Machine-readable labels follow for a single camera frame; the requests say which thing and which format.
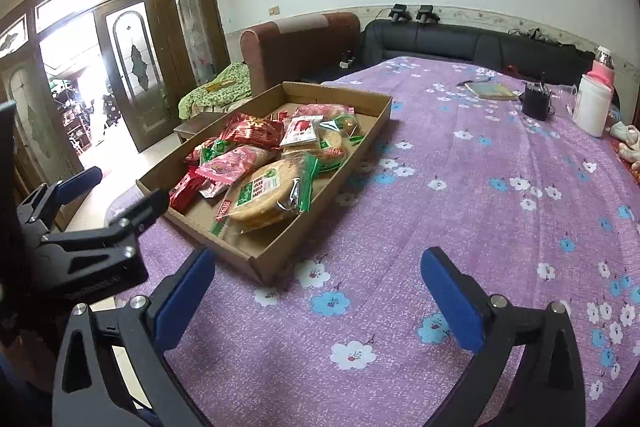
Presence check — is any white packet with red label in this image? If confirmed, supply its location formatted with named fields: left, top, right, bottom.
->
left=279, top=114, right=325, bottom=148

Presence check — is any small red and white packet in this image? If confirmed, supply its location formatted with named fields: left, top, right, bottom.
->
left=197, top=177, right=232, bottom=199

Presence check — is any brown armchair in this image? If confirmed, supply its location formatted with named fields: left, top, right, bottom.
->
left=240, top=12, right=362, bottom=95

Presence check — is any black leather sofa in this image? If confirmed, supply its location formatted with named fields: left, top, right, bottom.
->
left=320, top=19, right=621, bottom=108

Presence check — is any pink-capped bottle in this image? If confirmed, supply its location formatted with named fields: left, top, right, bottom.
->
left=591, top=46, right=617, bottom=84

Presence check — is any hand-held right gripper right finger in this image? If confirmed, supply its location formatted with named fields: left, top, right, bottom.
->
left=420, top=246, right=587, bottom=427

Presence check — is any black bottle with wooden cap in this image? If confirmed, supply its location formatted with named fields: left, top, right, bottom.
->
left=518, top=73, right=556, bottom=122

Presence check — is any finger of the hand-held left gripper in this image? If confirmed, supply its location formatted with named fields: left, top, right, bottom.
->
left=42, top=188, right=170, bottom=279
left=16, top=166, right=104, bottom=229

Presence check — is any wooden glazed door leaf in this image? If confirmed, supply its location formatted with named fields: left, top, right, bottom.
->
left=94, top=0, right=181, bottom=152
left=0, top=52, right=83, bottom=218

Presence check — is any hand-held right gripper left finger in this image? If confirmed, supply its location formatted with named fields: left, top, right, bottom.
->
left=51, top=247, right=217, bottom=427

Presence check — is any thin booklet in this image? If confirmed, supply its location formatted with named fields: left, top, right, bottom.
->
left=464, top=81, right=521, bottom=102

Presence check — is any white plastic jar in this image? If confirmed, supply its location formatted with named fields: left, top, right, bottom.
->
left=571, top=73, right=614, bottom=138

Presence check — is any parked scooter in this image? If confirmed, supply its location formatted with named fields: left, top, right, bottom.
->
left=101, top=84, right=123, bottom=128

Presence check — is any long red packet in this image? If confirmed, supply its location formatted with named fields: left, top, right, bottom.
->
left=169, top=171, right=207, bottom=214

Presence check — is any large round biscuit packet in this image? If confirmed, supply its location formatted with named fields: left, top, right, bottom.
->
left=210, top=154, right=319, bottom=238

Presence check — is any green patterned cloth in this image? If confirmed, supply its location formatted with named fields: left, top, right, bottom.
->
left=178, top=62, right=253, bottom=120

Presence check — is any white plush toy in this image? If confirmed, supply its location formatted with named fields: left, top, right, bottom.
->
left=607, top=121, right=640, bottom=162

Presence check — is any red and gold packet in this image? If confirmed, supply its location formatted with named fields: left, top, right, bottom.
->
left=220, top=113, right=286, bottom=152

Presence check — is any narrow glazed wooden panel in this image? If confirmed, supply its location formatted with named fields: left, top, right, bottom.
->
left=172, top=0, right=228, bottom=82

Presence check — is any shallow cardboard box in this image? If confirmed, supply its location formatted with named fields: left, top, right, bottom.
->
left=136, top=81, right=393, bottom=287

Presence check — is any wooden stool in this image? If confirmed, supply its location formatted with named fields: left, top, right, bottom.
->
left=173, top=111, right=223, bottom=144

